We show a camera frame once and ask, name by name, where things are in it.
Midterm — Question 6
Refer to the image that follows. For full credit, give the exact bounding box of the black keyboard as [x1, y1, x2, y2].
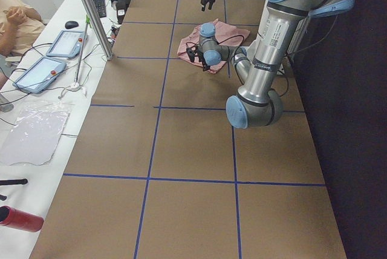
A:
[93, 0, 106, 18]

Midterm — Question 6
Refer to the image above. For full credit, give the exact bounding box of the metal rod with green tip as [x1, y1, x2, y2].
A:
[58, 15, 90, 99]

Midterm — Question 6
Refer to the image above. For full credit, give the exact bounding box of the black computer mouse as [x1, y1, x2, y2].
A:
[65, 21, 79, 29]

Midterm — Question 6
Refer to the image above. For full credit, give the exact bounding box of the far teach pendant tablet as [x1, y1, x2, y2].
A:
[46, 30, 85, 58]

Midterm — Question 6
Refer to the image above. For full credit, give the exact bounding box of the teach pendant tablet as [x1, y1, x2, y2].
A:
[13, 57, 67, 94]
[46, 30, 85, 58]

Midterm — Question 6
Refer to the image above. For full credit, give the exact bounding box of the near teach pendant tablet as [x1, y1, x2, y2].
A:
[13, 57, 67, 94]

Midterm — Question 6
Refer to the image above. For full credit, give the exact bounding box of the person in beige shirt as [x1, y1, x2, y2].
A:
[1, 0, 45, 57]

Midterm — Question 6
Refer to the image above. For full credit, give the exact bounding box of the clear plastic bag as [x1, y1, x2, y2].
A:
[1, 100, 74, 166]

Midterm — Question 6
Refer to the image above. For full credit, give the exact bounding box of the black tripod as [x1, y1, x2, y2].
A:
[0, 178, 28, 201]

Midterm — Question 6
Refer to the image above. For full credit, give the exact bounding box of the red bottle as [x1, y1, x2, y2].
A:
[1, 206, 44, 232]

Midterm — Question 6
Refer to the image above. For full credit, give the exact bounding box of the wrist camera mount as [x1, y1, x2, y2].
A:
[186, 47, 199, 62]

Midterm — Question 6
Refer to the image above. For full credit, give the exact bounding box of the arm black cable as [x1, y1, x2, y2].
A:
[184, 33, 303, 96]

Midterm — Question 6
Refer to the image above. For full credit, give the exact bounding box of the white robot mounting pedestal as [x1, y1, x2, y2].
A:
[242, 45, 285, 75]

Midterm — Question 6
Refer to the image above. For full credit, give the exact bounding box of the aluminium frame post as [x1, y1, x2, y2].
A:
[81, 0, 114, 61]

